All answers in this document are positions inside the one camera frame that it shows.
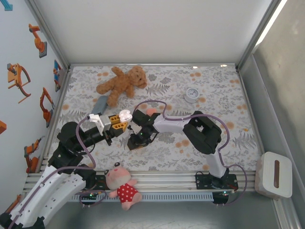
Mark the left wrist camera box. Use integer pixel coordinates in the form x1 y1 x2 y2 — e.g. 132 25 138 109
88 114 112 132

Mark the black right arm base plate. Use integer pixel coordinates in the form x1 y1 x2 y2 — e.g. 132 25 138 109
194 168 239 190

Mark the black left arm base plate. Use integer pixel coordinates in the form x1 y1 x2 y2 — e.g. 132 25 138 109
68 175 108 191

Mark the blue and orange machine sticker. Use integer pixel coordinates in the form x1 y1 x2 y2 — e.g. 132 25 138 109
53 59 63 93

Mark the blue wall sticker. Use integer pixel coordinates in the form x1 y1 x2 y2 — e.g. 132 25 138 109
0 0 14 12

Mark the aluminium side rail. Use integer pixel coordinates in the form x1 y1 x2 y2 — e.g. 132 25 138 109
237 68 262 171
39 67 72 172

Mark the brown teddy bear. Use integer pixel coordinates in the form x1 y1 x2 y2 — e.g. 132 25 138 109
96 66 148 108

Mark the aluminium frame post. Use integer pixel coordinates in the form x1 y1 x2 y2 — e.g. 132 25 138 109
235 0 286 70
24 0 71 71

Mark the white alarm clock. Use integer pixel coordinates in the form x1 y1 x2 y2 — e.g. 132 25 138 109
184 87 200 104

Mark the white earbud case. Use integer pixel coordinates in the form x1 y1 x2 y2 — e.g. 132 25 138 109
119 110 133 123

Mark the pink plush toy red dress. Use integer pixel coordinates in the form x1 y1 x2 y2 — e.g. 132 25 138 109
103 161 143 211

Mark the white slotted cable duct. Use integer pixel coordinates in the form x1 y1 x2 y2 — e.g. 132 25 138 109
71 192 214 202

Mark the blue-grey pouch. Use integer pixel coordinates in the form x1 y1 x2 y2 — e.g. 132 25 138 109
91 95 108 115

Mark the floral table mat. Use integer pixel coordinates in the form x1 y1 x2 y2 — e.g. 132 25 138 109
47 65 257 172

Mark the aluminium back rail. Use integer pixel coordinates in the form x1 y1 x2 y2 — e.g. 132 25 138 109
69 62 239 68

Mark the orange gripper claw sticker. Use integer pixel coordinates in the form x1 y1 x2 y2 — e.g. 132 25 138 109
6 63 32 104

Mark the aluminium front rail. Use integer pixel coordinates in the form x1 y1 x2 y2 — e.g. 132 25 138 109
22 170 257 193

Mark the small black controller board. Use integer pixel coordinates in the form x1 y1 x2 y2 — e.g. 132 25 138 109
212 190 233 205
80 190 105 199

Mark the white tissue box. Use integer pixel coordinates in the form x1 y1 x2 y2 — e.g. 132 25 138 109
254 151 293 200

